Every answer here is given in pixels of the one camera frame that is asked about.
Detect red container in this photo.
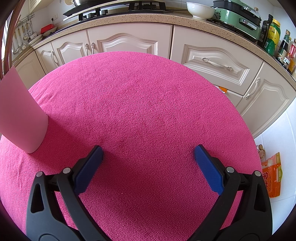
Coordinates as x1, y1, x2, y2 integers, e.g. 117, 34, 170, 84
40, 24, 55, 34

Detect dark wooden chopstick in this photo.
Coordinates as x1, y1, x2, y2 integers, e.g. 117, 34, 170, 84
1, 0, 25, 79

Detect green yellow oil bottle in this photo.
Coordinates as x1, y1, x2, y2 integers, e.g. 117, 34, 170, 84
264, 19, 281, 56

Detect pink tablecloth round table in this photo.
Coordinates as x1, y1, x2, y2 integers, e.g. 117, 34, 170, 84
1, 52, 261, 240

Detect pink cylindrical cup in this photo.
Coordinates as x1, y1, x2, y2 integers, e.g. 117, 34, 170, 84
1, 67, 48, 154

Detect red sauce bottle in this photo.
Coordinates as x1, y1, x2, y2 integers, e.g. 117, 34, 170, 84
287, 39, 295, 74

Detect black gas cooktop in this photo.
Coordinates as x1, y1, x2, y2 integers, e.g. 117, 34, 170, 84
63, 1, 172, 22

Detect orange rice bag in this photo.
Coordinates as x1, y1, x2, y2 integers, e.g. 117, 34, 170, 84
261, 152, 282, 198

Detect white bowl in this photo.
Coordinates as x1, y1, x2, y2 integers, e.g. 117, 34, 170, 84
186, 2, 215, 20

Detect green electric grill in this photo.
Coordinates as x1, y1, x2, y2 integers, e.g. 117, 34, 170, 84
212, 1, 261, 42

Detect hanging utensil rack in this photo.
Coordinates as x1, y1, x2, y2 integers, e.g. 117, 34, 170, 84
11, 13, 38, 57

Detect dark soy sauce bottle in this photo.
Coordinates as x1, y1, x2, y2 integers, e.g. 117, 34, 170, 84
257, 14, 273, 48

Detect lower cabinets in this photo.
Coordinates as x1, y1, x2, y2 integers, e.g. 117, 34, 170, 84
14, 22, 295, 137

